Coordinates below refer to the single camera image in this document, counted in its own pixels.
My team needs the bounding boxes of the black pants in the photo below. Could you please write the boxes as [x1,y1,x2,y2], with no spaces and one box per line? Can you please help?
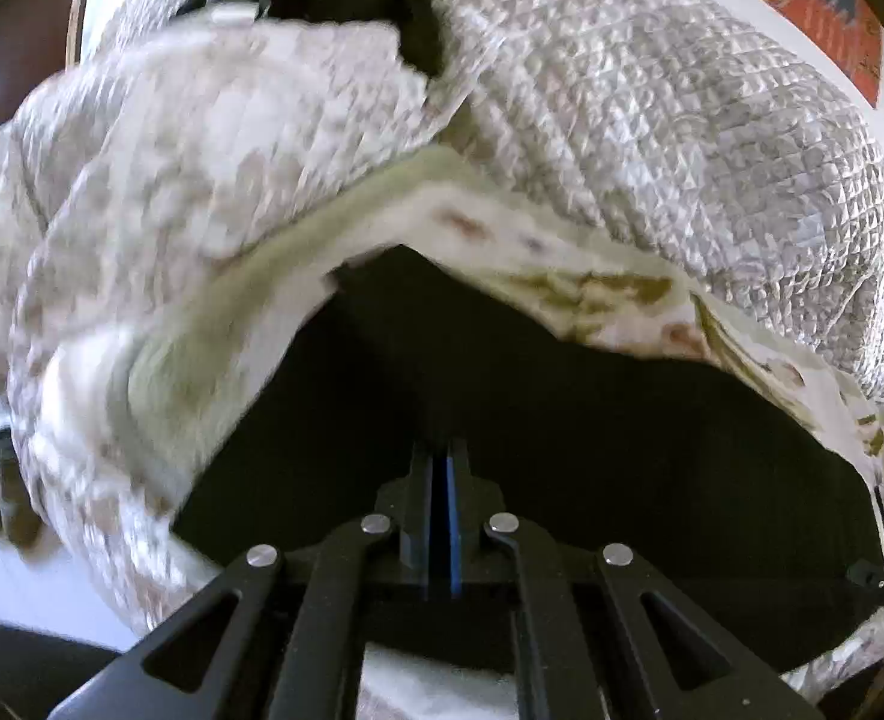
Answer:
[173,247,883,671]

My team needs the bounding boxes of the fleece floral blanket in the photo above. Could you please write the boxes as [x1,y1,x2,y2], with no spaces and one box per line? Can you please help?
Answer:
[110,148,884,700]

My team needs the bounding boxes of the quilted beige floral bedspread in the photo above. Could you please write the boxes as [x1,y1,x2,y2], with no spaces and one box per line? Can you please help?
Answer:
[0,0,884,631]

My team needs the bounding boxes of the dark brown wooden door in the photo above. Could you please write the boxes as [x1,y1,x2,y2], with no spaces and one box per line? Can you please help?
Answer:
[0,0,102,137]

